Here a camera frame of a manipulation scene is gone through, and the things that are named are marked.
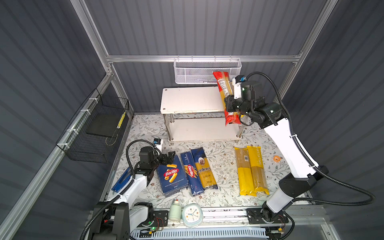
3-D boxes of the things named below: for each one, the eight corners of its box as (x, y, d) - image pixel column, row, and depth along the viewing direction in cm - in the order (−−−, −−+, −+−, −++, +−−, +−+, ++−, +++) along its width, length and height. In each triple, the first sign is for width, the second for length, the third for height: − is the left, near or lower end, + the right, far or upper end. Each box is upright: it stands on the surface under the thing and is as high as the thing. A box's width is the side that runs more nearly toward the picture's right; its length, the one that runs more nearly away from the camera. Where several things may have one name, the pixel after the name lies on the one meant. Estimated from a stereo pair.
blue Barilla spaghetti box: (192, 198, 81) (192, 196, 78) (180, 156, 98) (180, 153, 95) (203, 195, 83) (204, 192, 80) (190, 154, 99) (190, 150, 96)
